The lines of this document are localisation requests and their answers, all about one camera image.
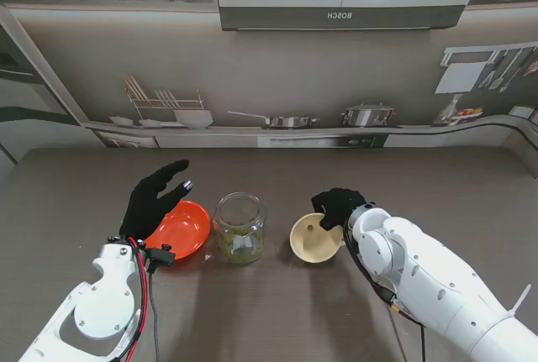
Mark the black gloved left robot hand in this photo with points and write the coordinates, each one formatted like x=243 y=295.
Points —
x=149 y=206

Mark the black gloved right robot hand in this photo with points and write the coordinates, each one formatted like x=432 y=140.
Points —
x=338 y=206

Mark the orange plastic bowl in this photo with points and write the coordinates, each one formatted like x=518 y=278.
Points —
x=185 y=227

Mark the cream plastic funnel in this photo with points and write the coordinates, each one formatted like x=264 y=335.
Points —
x=313 y=240

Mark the green mung beans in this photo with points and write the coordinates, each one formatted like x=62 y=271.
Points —
x=239 y=246

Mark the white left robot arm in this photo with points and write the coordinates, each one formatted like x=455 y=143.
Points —
x=88 y=307

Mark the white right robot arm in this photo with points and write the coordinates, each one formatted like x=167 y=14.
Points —
x=441 y=278

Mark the clear glass jar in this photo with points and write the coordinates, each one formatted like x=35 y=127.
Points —
x=240 y=236

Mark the printed kitchen backdrop banner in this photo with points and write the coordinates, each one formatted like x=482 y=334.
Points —
x=294 y=76

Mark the white zip tie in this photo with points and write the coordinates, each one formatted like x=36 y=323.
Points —
x=519 y=299

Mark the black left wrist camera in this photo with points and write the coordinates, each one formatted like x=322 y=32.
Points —
x=161 y=256

